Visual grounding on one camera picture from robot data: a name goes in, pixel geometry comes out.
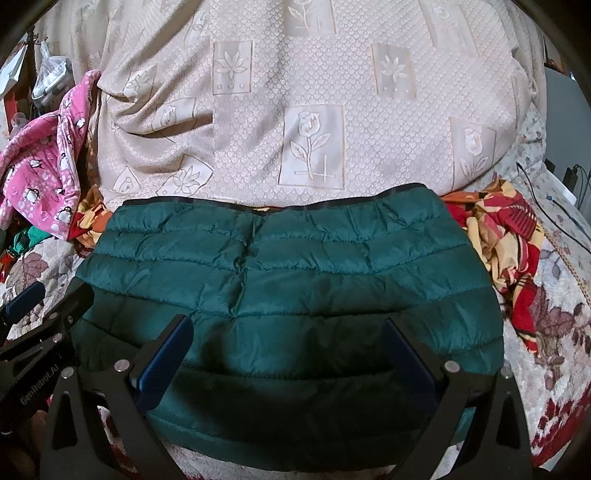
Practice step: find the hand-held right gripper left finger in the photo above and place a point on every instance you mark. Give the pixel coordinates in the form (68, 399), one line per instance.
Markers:
(166, 355)

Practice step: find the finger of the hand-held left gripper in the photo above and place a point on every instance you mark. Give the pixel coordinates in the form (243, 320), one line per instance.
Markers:
(23, 297)
(69, 304)

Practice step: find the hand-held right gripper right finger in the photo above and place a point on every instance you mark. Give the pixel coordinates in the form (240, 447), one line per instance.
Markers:
(411, 360)

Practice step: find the green puffer jacket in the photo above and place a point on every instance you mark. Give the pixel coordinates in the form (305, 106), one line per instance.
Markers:
(286, 286)

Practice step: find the green cloth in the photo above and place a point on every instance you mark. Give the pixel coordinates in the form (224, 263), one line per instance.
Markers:
(23, 244)

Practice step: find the pink penguin print cloth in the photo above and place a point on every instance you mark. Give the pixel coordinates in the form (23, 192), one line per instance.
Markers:
(46, 170)

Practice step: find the red yellow patterned cloth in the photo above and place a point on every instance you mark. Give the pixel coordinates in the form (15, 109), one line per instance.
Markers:
(503, 240)

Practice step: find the clear plastic bag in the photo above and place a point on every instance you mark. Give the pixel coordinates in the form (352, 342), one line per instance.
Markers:
(53, 74)

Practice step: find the white paper bag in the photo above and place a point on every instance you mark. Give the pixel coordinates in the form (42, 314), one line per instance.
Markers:
(14, 69)

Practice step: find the black power adapter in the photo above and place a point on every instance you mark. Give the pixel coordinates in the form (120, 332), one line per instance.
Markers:
(570, 175)

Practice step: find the beige floral blanket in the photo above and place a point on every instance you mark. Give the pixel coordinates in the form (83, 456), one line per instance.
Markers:
(277, 69)

